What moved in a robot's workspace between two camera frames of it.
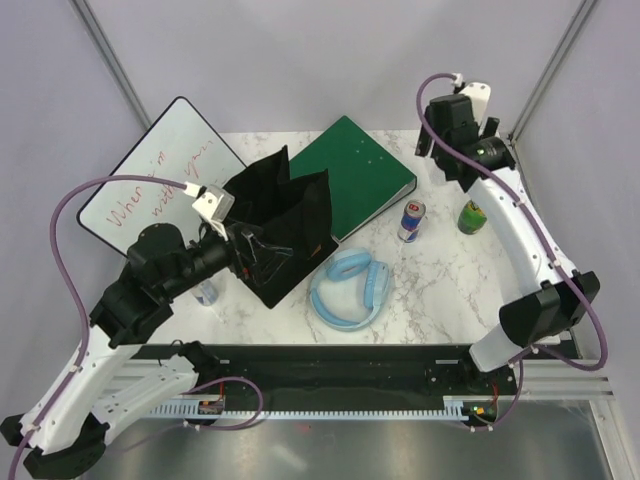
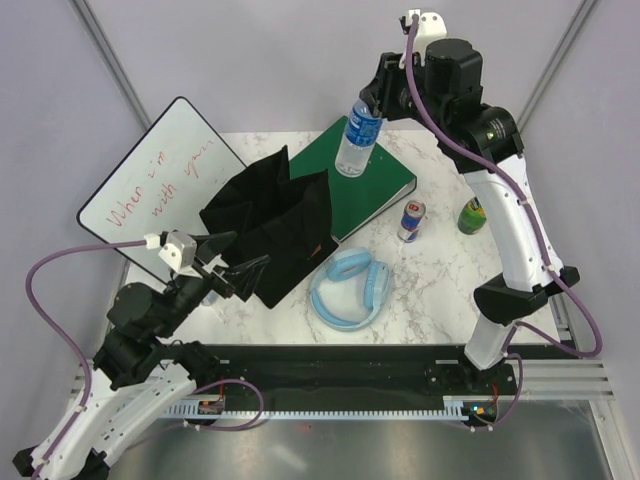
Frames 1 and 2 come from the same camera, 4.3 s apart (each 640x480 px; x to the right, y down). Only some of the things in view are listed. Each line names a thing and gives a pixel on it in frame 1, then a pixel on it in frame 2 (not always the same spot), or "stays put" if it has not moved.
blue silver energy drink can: x=411 y=220 stays put
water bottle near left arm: x=206 y=293 stays put
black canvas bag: x=281 y=228 stays put
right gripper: x=424 y=144 to x=381 y=90
